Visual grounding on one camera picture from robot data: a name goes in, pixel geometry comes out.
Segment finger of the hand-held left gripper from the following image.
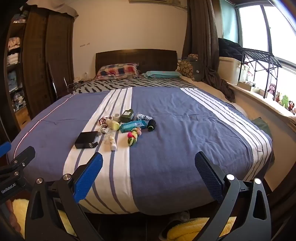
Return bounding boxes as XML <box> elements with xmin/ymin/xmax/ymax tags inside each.
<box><xmin>6</xmin><ymin>146</ymin><xmax>36</xmax><ymax>178</ymax></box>
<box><xmin>0</xmin><ymin>142</ymin><xmax>12</xmax><ymax>160</ymax></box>

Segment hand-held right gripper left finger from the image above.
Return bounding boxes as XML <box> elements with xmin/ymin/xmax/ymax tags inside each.
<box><xmin>25</xmin><ymin>152</ymin><xmax>104</xmax><ymax>241</ymax></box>

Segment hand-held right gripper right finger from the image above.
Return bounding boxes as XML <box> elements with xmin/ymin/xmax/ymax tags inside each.
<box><xmin>195</xmin><ymin>151</ymin><xmax>272</xmax><ymax>241</ymax></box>

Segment black box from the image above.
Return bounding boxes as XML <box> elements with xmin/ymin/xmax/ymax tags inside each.
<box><xmin>74</xmin><ymin>131</ymin><xmax>99</xmax><ymax>149</ymax></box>

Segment small clear bottle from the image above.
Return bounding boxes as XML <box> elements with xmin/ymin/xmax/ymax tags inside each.
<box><xmin>104</xmin><ymin>133</ymin><xmax>117</xmax><ymax>151</ymax></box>

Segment yellow green bottle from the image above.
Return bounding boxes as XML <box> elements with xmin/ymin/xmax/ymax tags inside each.
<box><xmin>105</xmin><ymin>119</ymin><xmax>120</xmax><ymax>131</ymax></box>

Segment colourful knotted rope toy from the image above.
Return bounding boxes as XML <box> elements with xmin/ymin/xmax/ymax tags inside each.
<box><xmin>127</xmin><ymin>128</ymin><xmax>142</xmax><ymax>146</ymax></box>

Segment teal packet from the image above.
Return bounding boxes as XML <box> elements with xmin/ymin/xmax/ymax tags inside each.
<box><xmin>120</xmin><ymin>120</ymin><xmax>147</xmax><ymax>133</ymax></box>

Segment dark green box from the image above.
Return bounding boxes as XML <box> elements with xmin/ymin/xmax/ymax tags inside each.
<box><xmin>120</xmin><ymin>109</ymin><xmax>134</xmax><ymax>123</ymax></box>

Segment person's left hand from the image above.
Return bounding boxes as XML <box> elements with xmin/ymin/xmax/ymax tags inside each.
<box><xmin>5</xmin><ymin>199</ymin><xmax>23</xmax><ymax>239</ymax></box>

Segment yellow fluffy rug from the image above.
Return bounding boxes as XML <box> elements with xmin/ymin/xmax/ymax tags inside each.
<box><xmin>13</xmin><ymin>199</ymin><xmax>77</xmax><ymax>239</ymax></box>
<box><xmin>166</xmin><ymin>217</ymin><xmax>236</xmax><ymax>240</ymax></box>

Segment blue white striped blanket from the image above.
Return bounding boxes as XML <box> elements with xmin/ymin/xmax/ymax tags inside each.
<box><xmin>6</xmin><ymin>87</ymin><xmax>274</xmax><ymax>215</ymax></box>

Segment grey slipper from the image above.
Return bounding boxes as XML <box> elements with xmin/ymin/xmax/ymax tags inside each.
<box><xmin>159</xmin><ymin>211</ymin><xmax>192</xmax><ymax>240</ymax></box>

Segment dark green cloth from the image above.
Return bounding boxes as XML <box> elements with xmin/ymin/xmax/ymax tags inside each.
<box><xmin>251</xmin><ymin>118</ymin><xmax>271</xmax><ymax>137</ymax></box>

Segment wooden shelf with clothes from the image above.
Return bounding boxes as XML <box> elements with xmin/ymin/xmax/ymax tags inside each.
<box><xmin>5</xmin><ymin>13</ymin><xmax>30</xmax><ymax>130</ymax></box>

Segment folded black chair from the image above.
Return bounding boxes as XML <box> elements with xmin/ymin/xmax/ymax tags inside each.
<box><xmin>47</xmin><ymin>62</ymin><xmax>67</xmax><ymax>100</ymax></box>

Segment dark wooden wardrobe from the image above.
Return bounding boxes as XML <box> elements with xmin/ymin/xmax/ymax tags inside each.
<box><xmin>22</xmin><ymin>6</ymin><xmax>75</xmax><ymax>118</ymax></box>

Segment green frog plush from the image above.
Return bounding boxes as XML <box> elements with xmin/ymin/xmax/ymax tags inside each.
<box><xmin>279</xmin><ymin>95</ymin><xmax>290</xmax><ymax>108</ymax></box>

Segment zebra print sheet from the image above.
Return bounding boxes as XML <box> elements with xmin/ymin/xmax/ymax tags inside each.
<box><xmin>72</xmin><ymin>77</ymin><xmax>199</xmax><ymax>94</ymax></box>

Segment white storage box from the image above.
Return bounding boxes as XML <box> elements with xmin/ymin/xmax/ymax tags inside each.
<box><xmin>218</xmin><ymin>57</ymin><xmax>242</xmax><ymax>85</ymax></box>

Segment plaid pillow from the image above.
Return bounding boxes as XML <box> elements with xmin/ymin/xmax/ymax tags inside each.
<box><xmin>95</xmin><ymin>62</ymin><xmax>140</xmax><ymax>80</ymax></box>

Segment monkey print cushion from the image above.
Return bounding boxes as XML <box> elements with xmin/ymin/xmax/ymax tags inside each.
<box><xmin>177</xmin><ymin>54</ymin><xmax>201</xmax><ymax>81</ymax></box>

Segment teal pillow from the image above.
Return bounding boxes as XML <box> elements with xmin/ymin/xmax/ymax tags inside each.
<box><xmin>142</xmin><ymin>71</ymin><xmax>183</xmax><ymax>79</ymax></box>

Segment black jacket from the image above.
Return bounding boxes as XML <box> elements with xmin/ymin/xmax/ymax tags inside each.
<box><xmin>218</xmin><ymin>38</ymin><xmax>243</xmax><ymax>58</ymax></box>

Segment black metal rack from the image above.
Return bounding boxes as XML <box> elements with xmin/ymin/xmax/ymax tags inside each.
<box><xmin>240</xmin><ymin>47</ymin><xmax>284</xmax><ymax>99</ymax></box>

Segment dark wooden headboard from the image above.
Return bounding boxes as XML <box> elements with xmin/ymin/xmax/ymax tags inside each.
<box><xmin>95</xmin><ymin>49</ymin><xmax>178</xmax><ymax>75</ymax></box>

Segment brown curtain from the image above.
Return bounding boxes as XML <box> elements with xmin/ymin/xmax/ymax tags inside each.
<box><xmin>181</xmin><ymin>0</ymin><xmax>236</xmax><ymax>102</ymax></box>

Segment teal roller blind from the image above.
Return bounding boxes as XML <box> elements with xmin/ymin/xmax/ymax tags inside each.
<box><xmin>220</xmin><ymin>0</ymin><xmax>242</xmax><ymax>45</ymax></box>

